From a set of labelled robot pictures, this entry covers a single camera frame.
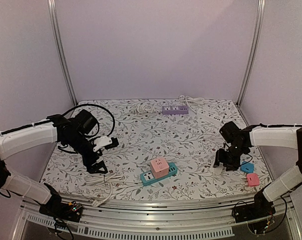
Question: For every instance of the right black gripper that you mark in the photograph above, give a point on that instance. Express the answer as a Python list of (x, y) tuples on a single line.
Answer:
[(226, 158)]

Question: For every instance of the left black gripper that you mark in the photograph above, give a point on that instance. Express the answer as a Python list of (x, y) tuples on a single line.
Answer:
[(92, 169)]

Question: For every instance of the white plug adapter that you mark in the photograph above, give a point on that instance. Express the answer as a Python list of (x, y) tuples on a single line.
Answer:
[(216, 170)]

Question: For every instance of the pink cube socket adapter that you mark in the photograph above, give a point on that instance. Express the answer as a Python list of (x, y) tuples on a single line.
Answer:
[(159, 167)]

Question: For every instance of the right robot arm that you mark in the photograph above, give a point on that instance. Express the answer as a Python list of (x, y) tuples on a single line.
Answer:
[(284, 142)]

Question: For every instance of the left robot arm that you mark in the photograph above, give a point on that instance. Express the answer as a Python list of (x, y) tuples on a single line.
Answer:
[(54, 129)]

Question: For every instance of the blue plug adapter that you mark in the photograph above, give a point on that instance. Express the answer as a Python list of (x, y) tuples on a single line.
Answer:
[(247, 167)]

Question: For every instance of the pink plug adapter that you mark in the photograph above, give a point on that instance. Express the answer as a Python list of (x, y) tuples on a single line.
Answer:
[(252, 179)]

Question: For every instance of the white power strip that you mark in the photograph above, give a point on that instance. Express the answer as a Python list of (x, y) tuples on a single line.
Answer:
[(210, 117)]

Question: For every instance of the floral patterned table mat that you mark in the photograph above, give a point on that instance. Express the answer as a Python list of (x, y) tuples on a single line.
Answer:
[(187, 142)]

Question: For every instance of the purple power strip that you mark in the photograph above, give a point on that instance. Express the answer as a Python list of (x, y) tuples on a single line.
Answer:
[(172, 110)]

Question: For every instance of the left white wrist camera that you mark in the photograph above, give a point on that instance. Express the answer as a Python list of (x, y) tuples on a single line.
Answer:
[(105, 142)]

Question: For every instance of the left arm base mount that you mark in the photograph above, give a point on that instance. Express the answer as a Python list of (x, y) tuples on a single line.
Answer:
[(71, 211)]

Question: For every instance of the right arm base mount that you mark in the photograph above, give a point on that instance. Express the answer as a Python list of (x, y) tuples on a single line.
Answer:
[(256, 211)]

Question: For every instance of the aluminium front rail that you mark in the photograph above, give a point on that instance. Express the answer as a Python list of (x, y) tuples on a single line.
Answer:
[(186, 219)]

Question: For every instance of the left aluminium frame post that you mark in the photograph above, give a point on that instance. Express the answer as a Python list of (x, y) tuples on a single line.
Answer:
[(60, 50)]

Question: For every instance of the aluminium frame post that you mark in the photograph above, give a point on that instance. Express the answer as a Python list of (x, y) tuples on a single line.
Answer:
[(60, 50), (252, 52)]

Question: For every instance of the right aluminium frame post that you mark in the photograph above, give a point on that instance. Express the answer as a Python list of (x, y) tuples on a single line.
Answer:
[(252, 52)]

